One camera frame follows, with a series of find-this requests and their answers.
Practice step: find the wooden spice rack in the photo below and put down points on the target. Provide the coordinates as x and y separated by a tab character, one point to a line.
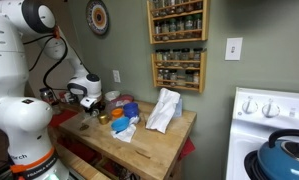
177	87
177	40

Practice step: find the white light switch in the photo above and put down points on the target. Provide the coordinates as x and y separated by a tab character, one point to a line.
233	49

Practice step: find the white electric stove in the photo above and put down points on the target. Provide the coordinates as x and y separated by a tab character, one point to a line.
255	133

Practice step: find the white crumpled napkin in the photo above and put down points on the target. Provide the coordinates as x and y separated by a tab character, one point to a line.
125	135

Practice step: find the white spice shaker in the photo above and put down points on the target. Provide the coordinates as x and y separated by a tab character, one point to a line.
67	97

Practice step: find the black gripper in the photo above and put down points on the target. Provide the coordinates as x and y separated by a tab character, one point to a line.
97	105

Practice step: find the small gold jar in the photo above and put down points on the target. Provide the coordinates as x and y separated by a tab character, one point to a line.
103	119

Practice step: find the white plastic tub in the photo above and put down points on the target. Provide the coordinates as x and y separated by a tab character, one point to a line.
111	95

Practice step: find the white wall outlet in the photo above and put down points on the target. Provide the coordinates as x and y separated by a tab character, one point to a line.
116	76

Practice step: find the white stove knob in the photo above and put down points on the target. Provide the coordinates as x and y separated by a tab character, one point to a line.
249	106
270	109

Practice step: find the blue plastic cup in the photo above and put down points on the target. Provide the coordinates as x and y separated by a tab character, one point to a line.
131	110

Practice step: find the clear container with red lid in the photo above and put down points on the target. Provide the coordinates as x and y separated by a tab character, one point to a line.
122	100

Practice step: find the blue kettle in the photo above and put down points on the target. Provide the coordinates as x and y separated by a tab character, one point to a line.
279	163

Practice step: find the red hanging cloth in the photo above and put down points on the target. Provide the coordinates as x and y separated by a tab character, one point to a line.
187	148

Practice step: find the red silicone mat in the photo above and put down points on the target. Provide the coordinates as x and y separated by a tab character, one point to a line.
64	118

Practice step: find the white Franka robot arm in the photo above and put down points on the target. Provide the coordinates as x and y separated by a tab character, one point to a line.
9	66

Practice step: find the black stove burner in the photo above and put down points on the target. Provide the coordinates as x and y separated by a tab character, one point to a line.
250	165

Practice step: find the black-lid spice jar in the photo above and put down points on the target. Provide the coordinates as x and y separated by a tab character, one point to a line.
46	96

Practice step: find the blue plastic bowl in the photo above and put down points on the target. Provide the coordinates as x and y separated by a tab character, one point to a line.
119	124

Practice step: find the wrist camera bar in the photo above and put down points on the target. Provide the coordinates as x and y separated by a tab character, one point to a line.
88	102

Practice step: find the wooden bench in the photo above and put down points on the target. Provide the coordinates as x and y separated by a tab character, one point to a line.
82	165

